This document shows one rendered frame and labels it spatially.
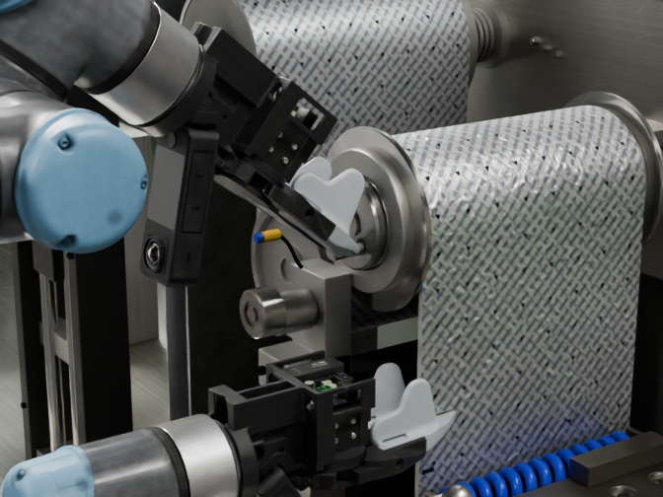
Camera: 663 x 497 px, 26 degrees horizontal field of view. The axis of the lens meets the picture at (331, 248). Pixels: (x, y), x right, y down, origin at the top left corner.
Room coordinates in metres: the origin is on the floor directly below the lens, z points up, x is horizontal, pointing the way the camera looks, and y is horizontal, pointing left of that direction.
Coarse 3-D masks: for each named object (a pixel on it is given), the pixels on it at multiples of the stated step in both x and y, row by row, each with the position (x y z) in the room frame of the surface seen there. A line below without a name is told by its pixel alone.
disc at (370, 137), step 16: (352, 128) 1.11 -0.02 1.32; (368, 128) 1.09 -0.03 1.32; (336, 144) 1.13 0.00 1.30; (352, 144) 1.11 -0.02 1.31; (368, 144) 1.09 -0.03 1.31; (384, 144) 1.07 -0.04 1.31; (400, 160) 1.06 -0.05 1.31; (400, 176) 1.06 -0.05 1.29; (416, 176) 1.04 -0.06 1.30; (416, 192) 1.04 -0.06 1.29; (416, 208) 1.04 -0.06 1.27; (416, 224) 1.04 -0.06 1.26; (416, 240) 1.04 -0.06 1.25; (416, 256) 1.04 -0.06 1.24; (416, 272) 1.04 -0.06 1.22; (352, 288) 1.11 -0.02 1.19; (400, 288) 1.05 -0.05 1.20; (416, 288) 1.04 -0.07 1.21; (368, 304) 1.09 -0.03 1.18; (384, 304) 1.07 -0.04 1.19; (400, 304) 1.05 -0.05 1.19
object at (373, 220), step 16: (368, 192) 1.06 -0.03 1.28; (368, 208) 1.06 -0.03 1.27; (384, 208) 1.06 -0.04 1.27; (352, 224) 1.07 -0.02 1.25; (368, 224) 1.06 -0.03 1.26; (384, 224) 1.05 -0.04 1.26; (368, 240) 1.06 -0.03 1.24; (384, 240) 1.05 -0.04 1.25; (368, 256) 1.06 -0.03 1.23; (384, 256) 1.06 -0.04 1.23
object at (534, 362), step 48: (480, 288) 1.07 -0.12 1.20; (528, 288) 1.10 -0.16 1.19; (576, 288) 1.13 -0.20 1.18; (624, 288) 1.16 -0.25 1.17; (432, 336) 1.04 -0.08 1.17; (480, 336) 1.07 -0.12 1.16; (528, 336) 1.10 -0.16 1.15; (576, 336) 1.13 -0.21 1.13; (624, 336) 1.16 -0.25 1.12; (432, 384) 1.05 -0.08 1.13; (480, 384) 1.07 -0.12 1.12; (528, 384) 1.10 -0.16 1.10; (576, 384) 1.13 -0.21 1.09; (624, 384) 1.16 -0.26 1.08; (480, 432) 1.07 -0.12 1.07; (528, 432) 1.10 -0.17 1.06; (576, 432) 1.13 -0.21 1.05; (624, 432) 1.17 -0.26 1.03; (432, 480) 1.05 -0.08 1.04
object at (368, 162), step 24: (336, 168) 1.11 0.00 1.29; (360, 168) 1.08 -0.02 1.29; (384, 168) 1.06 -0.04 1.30; (384, 192) 1.06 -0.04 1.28; (408, 216) 1.04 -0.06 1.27; (408, 240) 1.04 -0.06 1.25; (336, 264) 1.11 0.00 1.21; (384, 264) 1.06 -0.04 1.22; (408, 264) 1.04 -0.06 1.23; (360, 288) 1.08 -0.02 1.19; (384, 288) 1.06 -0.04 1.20
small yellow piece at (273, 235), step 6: (258, 234) 1.10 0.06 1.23; (264, 234) 1.10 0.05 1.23; (270, 234) 1.10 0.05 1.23; (276, 234) 1.11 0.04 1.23; (258, 240) 1.10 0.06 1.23; (264, 240) 1.10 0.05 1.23; (270, 240) 1.10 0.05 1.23; (276, 240) 1.11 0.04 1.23; (282, 240) 1.11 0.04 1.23; (288, 246) 1.11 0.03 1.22; (294, 252) 1.11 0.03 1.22; (294, 258) 1.11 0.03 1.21; (300, 264) 1.10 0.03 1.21
